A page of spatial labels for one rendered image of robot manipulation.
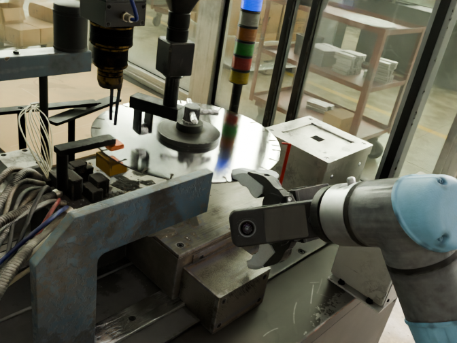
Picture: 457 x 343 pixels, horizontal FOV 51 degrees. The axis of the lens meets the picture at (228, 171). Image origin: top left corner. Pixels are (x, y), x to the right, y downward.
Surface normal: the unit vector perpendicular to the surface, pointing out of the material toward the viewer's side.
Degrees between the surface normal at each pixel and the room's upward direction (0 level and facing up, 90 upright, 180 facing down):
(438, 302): 78
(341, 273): 90
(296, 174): 90
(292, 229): 63
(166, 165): 0
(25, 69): 90
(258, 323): 0
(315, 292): 0
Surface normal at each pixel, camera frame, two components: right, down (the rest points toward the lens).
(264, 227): 0.01, 0.02
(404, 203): -0.79, -0.32
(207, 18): -0.69, 0.24
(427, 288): -0.34, 0.25
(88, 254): 0.70, 0.43
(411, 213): -0.82, -0.06
